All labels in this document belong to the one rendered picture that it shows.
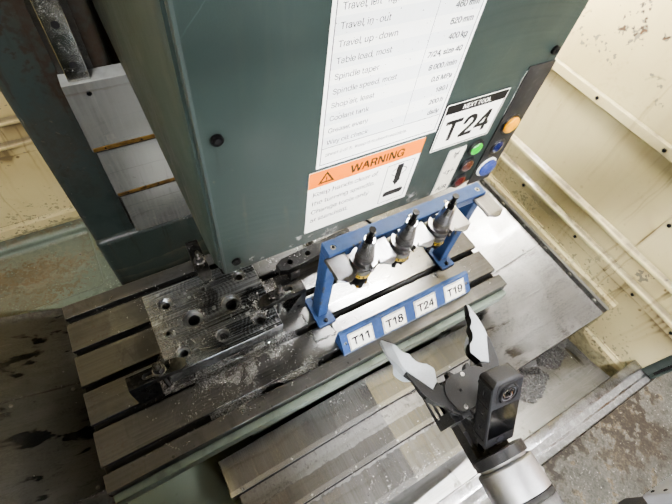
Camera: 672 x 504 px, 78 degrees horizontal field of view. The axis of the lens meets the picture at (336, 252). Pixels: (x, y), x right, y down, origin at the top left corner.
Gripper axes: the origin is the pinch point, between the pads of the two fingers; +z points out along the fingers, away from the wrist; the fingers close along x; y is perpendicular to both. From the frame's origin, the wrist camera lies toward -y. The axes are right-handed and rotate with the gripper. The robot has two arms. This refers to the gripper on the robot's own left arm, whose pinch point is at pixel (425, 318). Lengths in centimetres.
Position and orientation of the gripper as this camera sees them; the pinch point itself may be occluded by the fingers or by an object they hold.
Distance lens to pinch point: 62.6
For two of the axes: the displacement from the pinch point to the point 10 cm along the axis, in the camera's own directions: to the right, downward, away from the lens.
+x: 9.0, -2.9, 3.2
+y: -1.1, 5.5, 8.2
